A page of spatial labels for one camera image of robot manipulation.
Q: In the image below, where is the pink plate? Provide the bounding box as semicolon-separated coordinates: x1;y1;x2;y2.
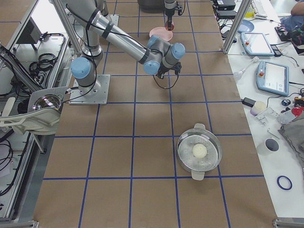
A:
149;27;173;41

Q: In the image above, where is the blue rubber ring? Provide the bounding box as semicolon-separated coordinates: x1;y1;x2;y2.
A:
276;175;293;191

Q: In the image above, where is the aluminium frame post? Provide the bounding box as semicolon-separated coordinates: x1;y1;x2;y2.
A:
222;0;251;54

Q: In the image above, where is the blue teach pendant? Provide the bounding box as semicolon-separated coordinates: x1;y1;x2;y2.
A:
256;61;289;96
240;32;275;57

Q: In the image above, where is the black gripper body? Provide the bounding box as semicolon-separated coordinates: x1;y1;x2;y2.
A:
156;61;182;79
164;1;183;16

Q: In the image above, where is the blue plate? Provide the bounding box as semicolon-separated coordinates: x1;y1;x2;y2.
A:
237;19;255;33

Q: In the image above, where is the steel mixing bowl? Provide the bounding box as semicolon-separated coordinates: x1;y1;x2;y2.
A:
32;94;62;111

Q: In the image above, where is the white steamed bun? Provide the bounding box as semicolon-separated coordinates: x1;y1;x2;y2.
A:
192;143;207;158

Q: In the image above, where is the lower blue teach pendant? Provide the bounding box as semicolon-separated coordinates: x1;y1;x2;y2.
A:
256;61;289;96

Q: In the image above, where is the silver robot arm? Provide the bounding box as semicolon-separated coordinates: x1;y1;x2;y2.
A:
66;0;185;104
164;0;183;31

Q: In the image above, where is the grey cloth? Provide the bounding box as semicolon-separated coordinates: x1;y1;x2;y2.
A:
278;115;304;169

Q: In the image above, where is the white paper cup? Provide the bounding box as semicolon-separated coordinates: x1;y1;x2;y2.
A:
256;138;279;155

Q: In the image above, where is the black power adapter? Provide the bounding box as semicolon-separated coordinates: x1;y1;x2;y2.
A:
241;97;256;107

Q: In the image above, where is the steel steamer pot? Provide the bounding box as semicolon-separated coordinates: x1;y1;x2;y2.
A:
176;123;222;181

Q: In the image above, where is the red apple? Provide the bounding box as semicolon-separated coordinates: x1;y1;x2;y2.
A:
165;21;175;31

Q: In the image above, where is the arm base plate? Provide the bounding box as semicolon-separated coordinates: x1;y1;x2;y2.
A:
105;14;119;30
68;74;111;105

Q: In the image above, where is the upper blue teach pendant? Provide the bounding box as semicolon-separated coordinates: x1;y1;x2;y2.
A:
240;32;275;57

